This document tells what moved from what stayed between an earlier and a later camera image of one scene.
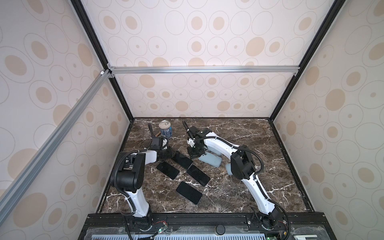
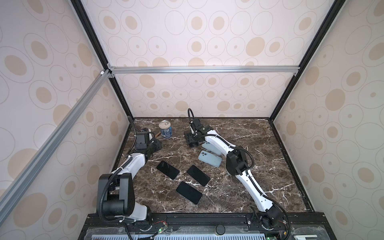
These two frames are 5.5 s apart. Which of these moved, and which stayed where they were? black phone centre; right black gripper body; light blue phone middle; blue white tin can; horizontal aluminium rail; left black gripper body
Moved: left black gripper body; right black gripper body
Stayed: black phone centre; light blue phone middle; horizontal aluminium rail; blue white tin can
